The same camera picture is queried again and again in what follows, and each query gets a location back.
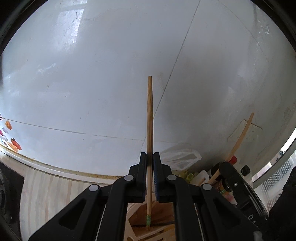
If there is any light wooden chopstick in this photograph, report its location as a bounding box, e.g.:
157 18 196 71
208 113 254 185

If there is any green wooden chopstick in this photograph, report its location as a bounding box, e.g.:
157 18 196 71
146 76 154 231

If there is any black capped bottle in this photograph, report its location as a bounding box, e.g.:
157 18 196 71
240 165 251 177

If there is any red capped bottle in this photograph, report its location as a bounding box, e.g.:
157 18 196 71
228 156 237 165

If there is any clear plastic bag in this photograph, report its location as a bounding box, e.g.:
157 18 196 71
159 143 202 171

